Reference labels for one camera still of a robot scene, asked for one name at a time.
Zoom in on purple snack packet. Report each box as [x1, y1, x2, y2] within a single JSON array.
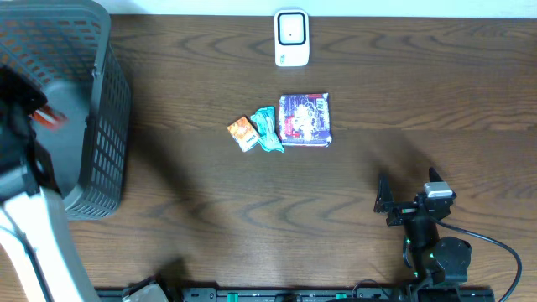
[[278, 93, 332, 148]]

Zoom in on teal wrapper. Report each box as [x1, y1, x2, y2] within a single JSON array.
[[250, 107, 284, 153]]

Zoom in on orange snack packet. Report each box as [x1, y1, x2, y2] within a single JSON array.
[[227, 117, 260, 152]]

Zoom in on red snack bar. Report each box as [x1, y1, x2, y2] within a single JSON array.
[[30, 105, 68, 130]]

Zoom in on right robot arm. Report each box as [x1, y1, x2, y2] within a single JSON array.
[[373, 168, 472, 287]]

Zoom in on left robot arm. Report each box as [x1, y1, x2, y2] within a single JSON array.
[[1, 67, 170, 301]]

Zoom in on grey plastic basket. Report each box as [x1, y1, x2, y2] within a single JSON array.
[[1, 1, 132, 221]]

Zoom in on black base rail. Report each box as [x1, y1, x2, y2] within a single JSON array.
[[96, 286, 496, 302]]

